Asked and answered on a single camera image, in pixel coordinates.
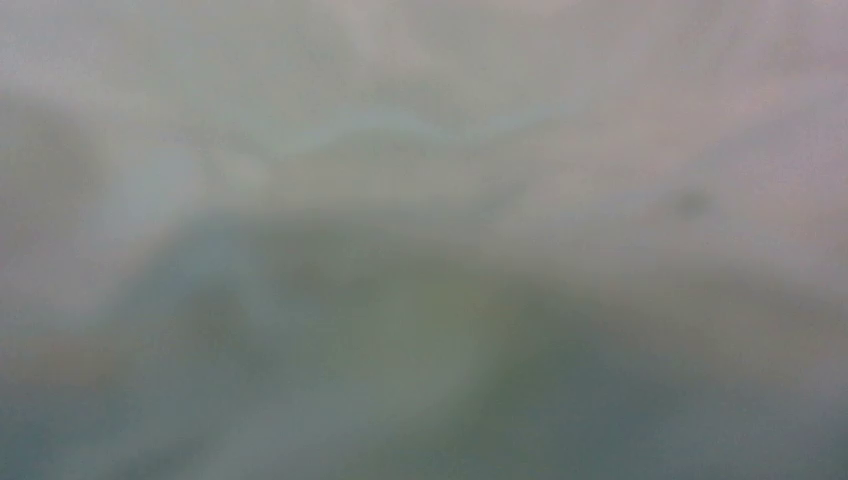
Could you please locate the light blue plastic bag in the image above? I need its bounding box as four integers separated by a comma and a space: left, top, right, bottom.
1, 1, 847, 479

